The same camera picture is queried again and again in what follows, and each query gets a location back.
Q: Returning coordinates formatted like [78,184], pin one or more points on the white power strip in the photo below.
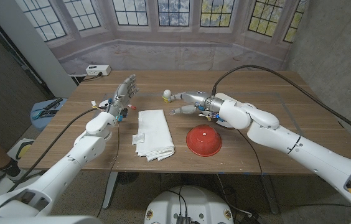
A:
[97,70]

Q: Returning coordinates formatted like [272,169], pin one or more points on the white cloth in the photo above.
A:
[153,133]

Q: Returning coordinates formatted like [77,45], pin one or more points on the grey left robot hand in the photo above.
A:
[124,95]

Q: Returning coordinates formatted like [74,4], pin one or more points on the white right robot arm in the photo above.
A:
[272,130]

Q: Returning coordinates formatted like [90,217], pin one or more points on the red bowl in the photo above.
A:
[203,141]

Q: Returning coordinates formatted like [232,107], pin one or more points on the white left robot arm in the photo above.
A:
[79,152]

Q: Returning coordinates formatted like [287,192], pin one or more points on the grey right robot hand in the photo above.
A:
[195,98]

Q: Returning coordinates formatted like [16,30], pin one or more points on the blue round stool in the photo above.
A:
[43,123]

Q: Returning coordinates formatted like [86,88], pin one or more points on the white table leg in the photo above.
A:
[110,189]

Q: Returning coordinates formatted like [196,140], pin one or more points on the white square dish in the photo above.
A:
[222,96]

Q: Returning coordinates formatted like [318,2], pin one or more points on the grey table leg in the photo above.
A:
[270,193]

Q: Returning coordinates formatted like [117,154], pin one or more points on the printed window backdrop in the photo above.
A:
[175,46]

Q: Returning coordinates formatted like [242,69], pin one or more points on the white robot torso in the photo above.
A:
[188,202]

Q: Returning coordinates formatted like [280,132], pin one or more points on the white yellow floor board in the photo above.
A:
[23,149]

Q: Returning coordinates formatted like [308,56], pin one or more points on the white receipt paper roll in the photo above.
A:
[103,103]

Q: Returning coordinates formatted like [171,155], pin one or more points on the black hand tool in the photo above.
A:
[52,104]

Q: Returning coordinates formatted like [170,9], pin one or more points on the yellow cup with white ball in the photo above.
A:
[167,95]

